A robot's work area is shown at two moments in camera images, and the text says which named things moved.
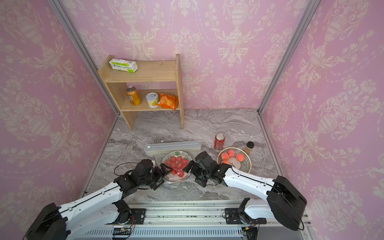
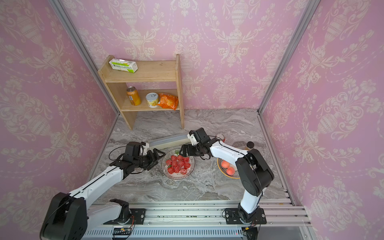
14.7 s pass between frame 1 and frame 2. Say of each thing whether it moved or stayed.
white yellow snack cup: stayed
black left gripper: moved
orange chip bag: stayed
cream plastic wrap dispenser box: moved
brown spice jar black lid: stayed
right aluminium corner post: stayed
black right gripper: moved
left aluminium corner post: stayed
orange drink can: stayed
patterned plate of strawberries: stayed
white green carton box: stayed
